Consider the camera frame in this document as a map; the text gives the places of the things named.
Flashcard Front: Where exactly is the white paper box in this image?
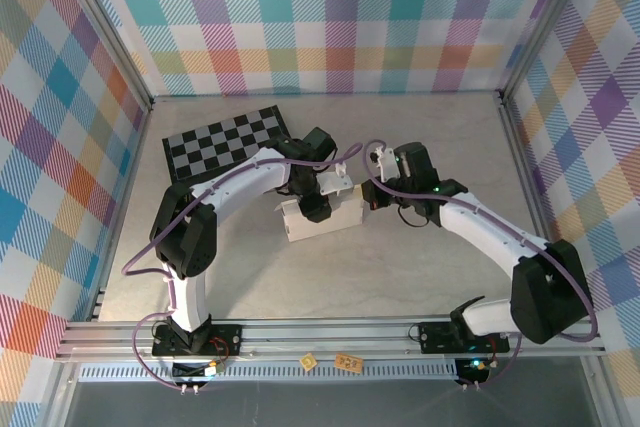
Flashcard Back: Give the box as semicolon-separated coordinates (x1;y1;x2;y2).
273;184;366;243

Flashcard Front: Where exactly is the black grey chessboard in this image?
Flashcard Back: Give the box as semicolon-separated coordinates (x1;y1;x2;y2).
160;105;294;183

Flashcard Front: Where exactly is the small orange tag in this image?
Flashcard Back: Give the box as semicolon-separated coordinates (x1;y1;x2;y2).
334;353;362;374

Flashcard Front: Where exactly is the black connector board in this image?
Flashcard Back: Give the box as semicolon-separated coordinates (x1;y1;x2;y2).
172;360;225;382
453;356;491;384

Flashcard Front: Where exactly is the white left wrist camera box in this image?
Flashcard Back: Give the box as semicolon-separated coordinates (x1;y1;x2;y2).
319;163;355;197

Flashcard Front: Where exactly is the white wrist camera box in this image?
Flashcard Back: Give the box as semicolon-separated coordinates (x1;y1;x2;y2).
319;163;355;197
372;146;402;182

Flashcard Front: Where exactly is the thin black cable loop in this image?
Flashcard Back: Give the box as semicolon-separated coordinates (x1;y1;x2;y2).
396;202;432;229

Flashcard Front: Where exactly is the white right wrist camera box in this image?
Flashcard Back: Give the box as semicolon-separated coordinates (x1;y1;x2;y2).
372;146;402;182

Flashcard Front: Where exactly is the aluminium side rail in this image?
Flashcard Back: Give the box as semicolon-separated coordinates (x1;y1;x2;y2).
497;91;574;318
87;96;154;323

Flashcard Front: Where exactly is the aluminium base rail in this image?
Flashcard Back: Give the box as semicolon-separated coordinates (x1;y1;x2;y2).
54;314;606;363

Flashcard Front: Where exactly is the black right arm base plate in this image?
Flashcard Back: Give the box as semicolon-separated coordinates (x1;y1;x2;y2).
417;319;511;354

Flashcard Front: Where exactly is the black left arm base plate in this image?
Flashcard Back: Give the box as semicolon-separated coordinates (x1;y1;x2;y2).
152;321;244;361

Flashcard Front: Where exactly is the slotted grey cable duct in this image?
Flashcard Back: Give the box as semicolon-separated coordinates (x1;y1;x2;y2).
77;359;501;384

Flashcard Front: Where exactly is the red wire loop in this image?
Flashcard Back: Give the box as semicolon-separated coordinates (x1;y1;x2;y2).
208;336;232;362

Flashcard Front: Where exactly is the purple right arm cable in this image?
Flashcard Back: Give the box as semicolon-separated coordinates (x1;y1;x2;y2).
362;139;600;391

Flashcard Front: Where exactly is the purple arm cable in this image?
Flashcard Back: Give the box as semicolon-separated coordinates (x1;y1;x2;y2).
122;141;364;391
362;139;600;391

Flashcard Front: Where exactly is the aluminium frame post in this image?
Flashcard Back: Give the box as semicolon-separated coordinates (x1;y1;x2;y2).
49;0;154;113
497;0;599;106

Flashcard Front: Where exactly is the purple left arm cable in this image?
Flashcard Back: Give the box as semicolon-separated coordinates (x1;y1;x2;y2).
122;141;364;391

